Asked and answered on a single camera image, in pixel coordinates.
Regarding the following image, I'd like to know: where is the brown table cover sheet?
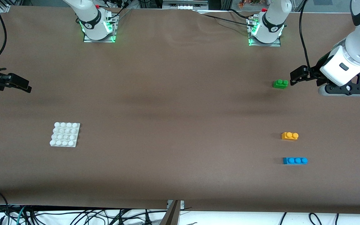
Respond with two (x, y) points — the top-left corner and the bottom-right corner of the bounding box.
(0, 6), (360, 216)

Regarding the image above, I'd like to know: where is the teal floor cable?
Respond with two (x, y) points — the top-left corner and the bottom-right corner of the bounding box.
(15, 206), (27, 225)

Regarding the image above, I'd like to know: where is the white power strip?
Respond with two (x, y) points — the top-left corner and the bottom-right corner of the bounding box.
(163, 0), (208, 10)

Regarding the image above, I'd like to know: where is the black base cable bundle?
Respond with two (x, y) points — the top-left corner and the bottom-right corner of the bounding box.
(100, 0), (133, 20)

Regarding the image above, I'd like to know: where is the metal table edge bracket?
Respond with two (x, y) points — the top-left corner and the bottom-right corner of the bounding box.
(167, 200), (185, 209)

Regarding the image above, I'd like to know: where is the black floor cable tangle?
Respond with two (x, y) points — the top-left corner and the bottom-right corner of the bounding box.
(0, 205), (168, 225)

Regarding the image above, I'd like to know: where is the blue three-stud block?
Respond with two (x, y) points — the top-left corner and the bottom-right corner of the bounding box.
(282, 157), (308, 165)

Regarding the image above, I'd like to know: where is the white studded base plate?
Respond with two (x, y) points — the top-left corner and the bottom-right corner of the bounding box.
(49, 122), (81, 148)

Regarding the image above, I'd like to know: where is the dark diagonal table beam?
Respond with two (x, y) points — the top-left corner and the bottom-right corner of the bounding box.
(159, 200), (181, 225)

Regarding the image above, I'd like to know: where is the yellow two-stud block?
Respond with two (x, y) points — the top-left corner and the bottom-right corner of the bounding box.
(281, 132), (299, 141)

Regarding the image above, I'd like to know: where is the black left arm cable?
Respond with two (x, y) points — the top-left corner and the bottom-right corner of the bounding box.
(298, 0), (312, 70)

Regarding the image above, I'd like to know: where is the black cable on sheet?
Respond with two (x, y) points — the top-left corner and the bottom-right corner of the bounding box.
(196, 9), (257, 25)

